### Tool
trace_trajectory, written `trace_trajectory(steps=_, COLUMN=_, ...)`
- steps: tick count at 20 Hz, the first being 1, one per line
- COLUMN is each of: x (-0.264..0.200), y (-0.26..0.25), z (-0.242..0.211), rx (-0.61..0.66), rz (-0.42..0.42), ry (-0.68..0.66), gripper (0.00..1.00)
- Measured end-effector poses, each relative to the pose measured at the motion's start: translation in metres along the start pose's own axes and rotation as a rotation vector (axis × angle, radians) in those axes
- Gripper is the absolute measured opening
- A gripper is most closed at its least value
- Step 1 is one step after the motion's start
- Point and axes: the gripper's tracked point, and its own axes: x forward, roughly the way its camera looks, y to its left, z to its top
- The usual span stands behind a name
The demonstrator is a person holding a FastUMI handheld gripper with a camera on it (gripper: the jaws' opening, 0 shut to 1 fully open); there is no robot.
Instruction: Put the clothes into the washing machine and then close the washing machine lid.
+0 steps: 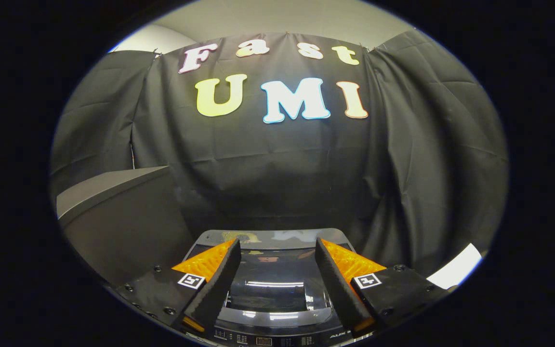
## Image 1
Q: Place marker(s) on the grey washing machine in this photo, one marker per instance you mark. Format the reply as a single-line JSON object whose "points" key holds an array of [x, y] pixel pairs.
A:
{"points": [[268, 340]]}

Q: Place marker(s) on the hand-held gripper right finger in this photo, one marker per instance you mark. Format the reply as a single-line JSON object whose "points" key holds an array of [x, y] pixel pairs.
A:
{"points": [[337, 284]]}

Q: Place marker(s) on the white paper sheet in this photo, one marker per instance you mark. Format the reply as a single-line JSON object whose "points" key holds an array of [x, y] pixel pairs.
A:
{"points": [[455, 267]]}

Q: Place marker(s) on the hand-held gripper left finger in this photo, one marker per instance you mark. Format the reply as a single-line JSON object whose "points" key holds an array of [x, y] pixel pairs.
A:
{"points": [[217, 284]]}

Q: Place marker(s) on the dark washing machine lid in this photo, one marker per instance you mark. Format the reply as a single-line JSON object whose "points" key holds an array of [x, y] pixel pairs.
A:
{"points": [[277, 270]]}

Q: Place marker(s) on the grey cabinet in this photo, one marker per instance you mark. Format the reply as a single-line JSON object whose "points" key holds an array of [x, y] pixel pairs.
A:
{"points": [[123, 231]]}

